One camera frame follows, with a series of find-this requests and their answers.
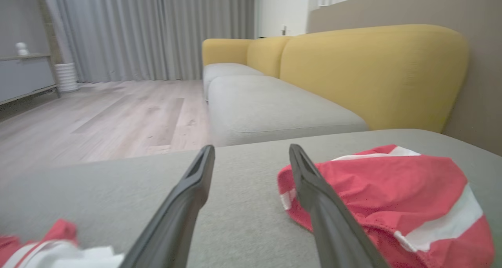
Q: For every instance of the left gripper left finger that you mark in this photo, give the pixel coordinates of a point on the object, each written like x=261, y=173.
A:
x=172, y=228

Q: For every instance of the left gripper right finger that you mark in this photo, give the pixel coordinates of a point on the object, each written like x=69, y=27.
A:
x=333, y=232

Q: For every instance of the red and white garment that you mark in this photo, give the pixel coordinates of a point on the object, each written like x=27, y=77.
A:
x=59, y=256

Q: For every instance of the grey sofa ottoman seat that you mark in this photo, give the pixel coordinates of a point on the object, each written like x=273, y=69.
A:
x=243, y=205

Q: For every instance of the folded red shorts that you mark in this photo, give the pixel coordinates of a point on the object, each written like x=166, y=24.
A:
x=392, y=185

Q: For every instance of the grey sofa back cushion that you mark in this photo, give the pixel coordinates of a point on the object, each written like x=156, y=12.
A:
x=266, y=107

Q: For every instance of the yellow sofa backrest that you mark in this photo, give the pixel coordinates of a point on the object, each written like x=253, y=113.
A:
x=372, y=72

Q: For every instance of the grey sofa seat cushion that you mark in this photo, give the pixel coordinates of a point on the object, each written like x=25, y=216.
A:
x=223, y=70

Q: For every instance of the white ribbed vase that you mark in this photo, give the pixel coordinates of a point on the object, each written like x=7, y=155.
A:
x=66, y=77

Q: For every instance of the grey curtain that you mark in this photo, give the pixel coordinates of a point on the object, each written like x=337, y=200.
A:
x=157, y=28

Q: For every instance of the small white figurine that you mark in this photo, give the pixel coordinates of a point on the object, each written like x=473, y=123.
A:
x=21, y=50

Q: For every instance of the grey cabinet with wooden frame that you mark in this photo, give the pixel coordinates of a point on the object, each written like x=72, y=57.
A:
x=23, y=77

